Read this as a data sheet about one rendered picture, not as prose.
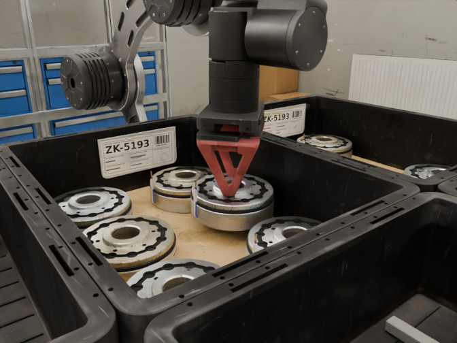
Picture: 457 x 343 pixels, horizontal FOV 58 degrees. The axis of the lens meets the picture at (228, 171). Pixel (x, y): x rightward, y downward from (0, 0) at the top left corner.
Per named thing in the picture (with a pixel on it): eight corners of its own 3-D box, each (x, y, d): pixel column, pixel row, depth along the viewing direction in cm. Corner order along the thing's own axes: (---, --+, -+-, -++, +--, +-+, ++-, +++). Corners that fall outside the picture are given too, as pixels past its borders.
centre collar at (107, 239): (95, 234, 44) (94, 229, 44) (137, 222, 46) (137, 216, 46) (112, 254, 40) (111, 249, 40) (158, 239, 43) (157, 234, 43)
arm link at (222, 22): (235, 1, 46) (197, -1, 43) (283, 1, 42) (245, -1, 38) (234, 63, 49) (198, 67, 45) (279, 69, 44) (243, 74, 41)
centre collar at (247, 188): (205, 186, 51) (205, 182, 51) (236, 177, 54) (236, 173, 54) (228, 200, 47) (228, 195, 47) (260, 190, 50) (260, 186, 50)
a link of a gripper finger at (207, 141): (260, 182, 52) (264, 109, 49) (255, 206, 46) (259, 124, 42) (209, 177, 53) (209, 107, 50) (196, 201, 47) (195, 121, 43)
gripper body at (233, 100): (264, 114, 52) (267, 54, 49) (256, 137, 42) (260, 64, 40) (213, 111, 53) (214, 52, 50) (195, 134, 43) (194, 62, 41)
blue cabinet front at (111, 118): (55, 160, 231) (39, 58, 211) (159, 136, 279) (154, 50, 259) (57, 162, 229) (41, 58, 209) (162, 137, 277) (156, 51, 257)
